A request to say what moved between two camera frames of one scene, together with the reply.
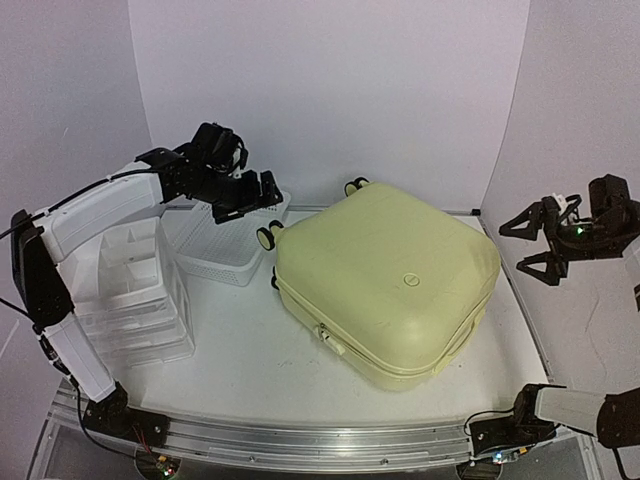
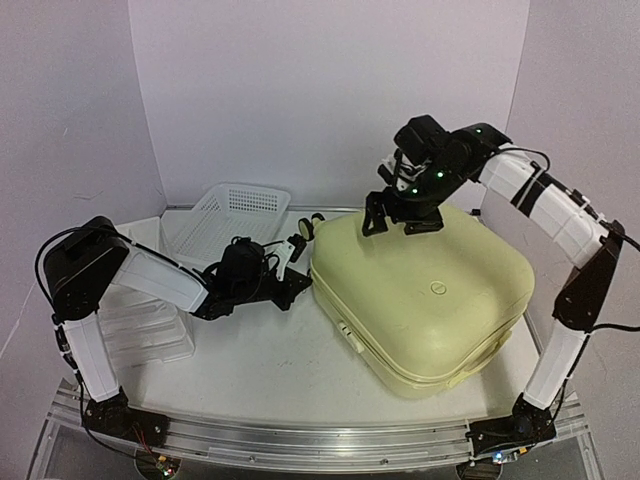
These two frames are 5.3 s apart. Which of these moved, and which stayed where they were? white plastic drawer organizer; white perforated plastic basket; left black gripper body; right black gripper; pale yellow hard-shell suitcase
Moved: pale yellow hard-shell suitcase; left black gripper body; right black gripper
Stayed: white plastic drawer organizer; white perforated plastic basket
